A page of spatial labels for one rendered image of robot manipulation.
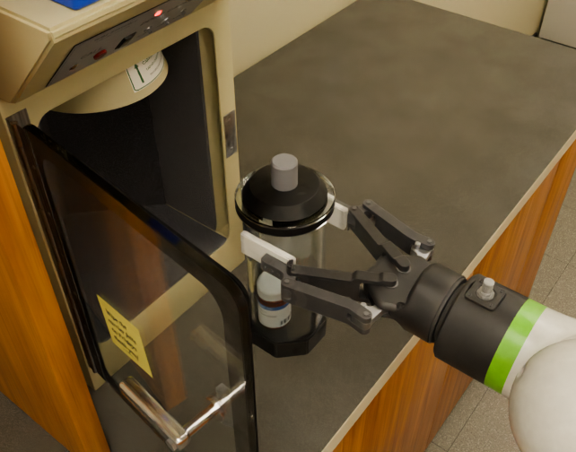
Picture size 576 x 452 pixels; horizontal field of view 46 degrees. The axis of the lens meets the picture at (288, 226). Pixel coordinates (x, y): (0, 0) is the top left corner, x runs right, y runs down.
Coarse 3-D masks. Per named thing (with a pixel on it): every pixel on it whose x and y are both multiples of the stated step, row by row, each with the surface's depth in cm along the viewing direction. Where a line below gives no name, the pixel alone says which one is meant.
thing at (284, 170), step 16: (272, 160) 69; (288, 160) 69; (256, 176) 72; (272, 176) 70; (288, 176) 69; (304, 176) 72; (256, 192) 70; (272, 192) 70; (288, 192) 70; (304, 192) 70; (320, 192) 71; (256, 208) 70; (272, 208) 69; (288, 208) 69; (304, 208) 69
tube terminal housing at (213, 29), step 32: (224, 0) 81; (160, 32) 74; (192, 32) 78; (224, 32) 83; (96, 64) 69; (128, 64) 73; (224, 64) 86; (32, 96) 64; (64, 96) 67; (224, 96) 89; (0, 128) 64; (224, 160) 95; (224, 192) 103; (32, 224) 73; (224, 224) 107; (224, 256) 106; (96, 384) 93
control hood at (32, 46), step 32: (0, 0) 53; (32, 0) 53; (128, 0) 54; (160, 0) 59; (0, 32) 54; (32, 32) 51; (64, 32) 50; (96, 32) 55; (0, 64) 57; (32, 64) 53; (0, 96) 60
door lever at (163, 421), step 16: (128, 384) 62; (128, 400) 62; (144, 400) 61; (208, 400) 61; (144, 416) 61; (160, 416) 60; (208, 416) 60; (160, 432) 60; (176, 432) 59; (192, 432) 59; (176, 448) 58
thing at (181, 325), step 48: (48, 144) 59; (48, 192) 66; (96, 192) 56; (96, 240) 62; (144, 240) 54; (96, 288) 70; (144, 288) 59; (192, 288) 51; (96, 336) 80; (144, 336) 66; (192, 336) 57; (240, 336) 49; (144, 384) 75; (192, 384) 63; (240, 384) 54; (240, 432) 60
